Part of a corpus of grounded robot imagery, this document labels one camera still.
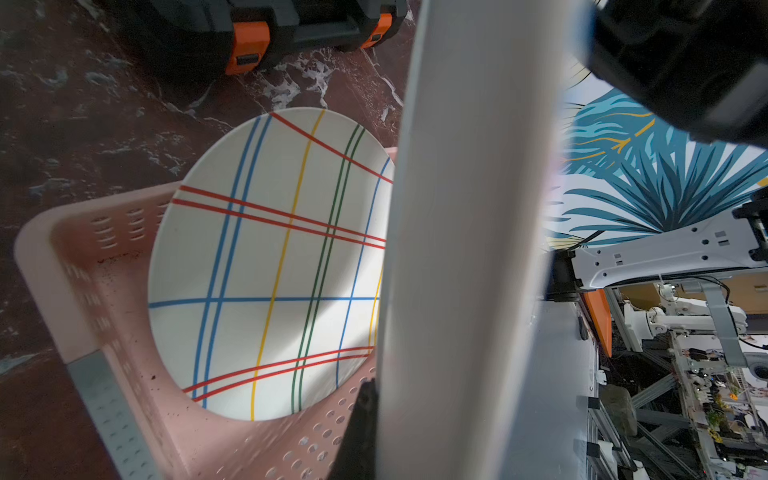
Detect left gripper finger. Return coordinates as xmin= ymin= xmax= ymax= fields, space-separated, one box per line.
xmin=328 ymin=380 xmax=378 ymax=480

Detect pink plastic basket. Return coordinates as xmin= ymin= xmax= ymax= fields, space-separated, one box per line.
xmin=14 ymin=183 xmax=376 ymax=479

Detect white plate coloured stripes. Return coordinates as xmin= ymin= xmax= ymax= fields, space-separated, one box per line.
xmin=148 ymin=107 xmax=396 ymax=422

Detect black tool case orange latches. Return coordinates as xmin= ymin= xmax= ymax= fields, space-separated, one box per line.
xmin=107 ymin=0 xmax=409 ymax=80

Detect colourful speckled plate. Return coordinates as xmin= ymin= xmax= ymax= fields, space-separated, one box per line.
xmin=376 ymin=1 xmax=590 ymax=479

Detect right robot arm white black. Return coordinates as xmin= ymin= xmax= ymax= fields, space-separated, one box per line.
xmin=544 ymin=199 xmax=767 ymax=302

